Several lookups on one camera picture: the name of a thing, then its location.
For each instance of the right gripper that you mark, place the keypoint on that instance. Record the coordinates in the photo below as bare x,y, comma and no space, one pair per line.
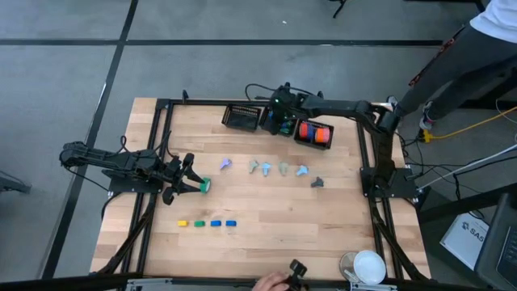
284,107

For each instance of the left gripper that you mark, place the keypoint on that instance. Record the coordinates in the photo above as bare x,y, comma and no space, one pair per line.
173,174

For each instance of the green tape roll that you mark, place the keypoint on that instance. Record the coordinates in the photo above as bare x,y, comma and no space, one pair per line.
206,186

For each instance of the green stapler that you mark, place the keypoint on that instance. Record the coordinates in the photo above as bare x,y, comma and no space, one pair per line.
199,223
286,130

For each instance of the red tape roll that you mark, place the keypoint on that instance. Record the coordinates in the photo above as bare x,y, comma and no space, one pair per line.
303,131

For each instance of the purple tape roll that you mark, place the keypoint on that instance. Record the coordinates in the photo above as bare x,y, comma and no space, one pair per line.
311,132

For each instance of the yellow stapler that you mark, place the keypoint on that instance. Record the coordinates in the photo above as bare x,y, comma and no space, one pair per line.
183,223

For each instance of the lavender staple remover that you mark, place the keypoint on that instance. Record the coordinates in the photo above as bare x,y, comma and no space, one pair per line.
225,163

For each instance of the orange tape roll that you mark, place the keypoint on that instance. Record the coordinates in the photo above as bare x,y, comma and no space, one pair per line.
322,135

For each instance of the light blue staple remover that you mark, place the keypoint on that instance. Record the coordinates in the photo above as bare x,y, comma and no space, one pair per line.
266,167
302,171

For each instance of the dark grey staple remover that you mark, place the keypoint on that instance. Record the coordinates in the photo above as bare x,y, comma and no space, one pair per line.
317,183

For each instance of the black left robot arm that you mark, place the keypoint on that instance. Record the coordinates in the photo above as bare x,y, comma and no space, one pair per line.
105,159

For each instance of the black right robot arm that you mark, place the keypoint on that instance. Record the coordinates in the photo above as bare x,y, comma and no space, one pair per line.
343,107

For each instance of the black plastic mesh basket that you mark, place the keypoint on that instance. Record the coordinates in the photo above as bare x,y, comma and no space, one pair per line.
263,123
297,139
242,119

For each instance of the black corner clamp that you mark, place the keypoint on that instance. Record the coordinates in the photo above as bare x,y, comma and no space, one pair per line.
186,96

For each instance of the person's hand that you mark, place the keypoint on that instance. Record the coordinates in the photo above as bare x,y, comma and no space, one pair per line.
270,283

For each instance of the white mushroom lamp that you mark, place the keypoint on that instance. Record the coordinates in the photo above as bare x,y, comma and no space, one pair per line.
369,266

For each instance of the person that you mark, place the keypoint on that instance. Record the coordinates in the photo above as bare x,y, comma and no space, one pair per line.
464,60

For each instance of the white printed box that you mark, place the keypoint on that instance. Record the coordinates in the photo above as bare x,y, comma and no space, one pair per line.
460,242

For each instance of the dark equipment case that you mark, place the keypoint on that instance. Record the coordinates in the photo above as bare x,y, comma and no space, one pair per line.
501,250

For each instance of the black metal table frame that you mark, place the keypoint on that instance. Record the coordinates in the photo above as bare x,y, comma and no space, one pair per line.
194,102

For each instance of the silver aluminium bracket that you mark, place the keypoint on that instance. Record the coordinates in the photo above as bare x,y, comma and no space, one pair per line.
153,285

